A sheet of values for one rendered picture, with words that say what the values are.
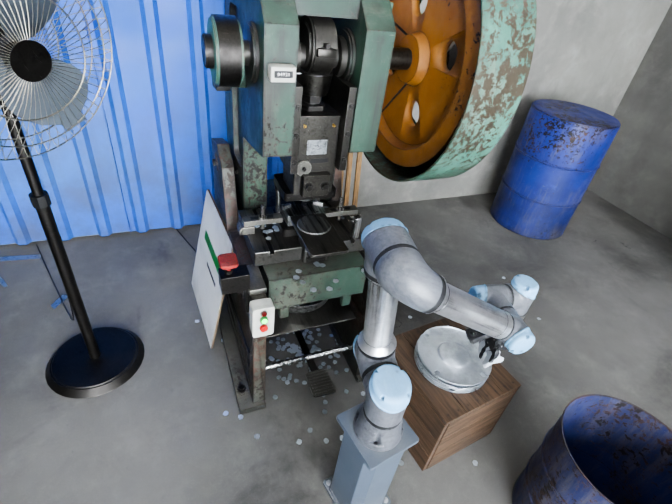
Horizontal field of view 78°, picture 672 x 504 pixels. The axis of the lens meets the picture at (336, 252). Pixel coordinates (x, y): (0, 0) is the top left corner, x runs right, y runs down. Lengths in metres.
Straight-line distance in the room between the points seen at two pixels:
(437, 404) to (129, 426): 1.20
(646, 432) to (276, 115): 1.61
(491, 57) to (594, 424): 1.33
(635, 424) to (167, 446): 1.70
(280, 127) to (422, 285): 0.67
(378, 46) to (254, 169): 0.67
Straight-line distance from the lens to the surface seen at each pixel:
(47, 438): 2.03
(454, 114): 1.33
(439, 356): 1.70
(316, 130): 1.40
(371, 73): 1.37
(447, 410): 1.61
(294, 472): 1.78
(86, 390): 2.07
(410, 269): 0.90
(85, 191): 2.78
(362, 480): 1.46
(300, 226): 1.50
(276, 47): 1.24
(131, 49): 2.48
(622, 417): 1.85
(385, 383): 1.19
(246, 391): 1.92
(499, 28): 1.26
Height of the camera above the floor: 1.61
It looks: 36 degrees down
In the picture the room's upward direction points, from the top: 8 degrees clockwise
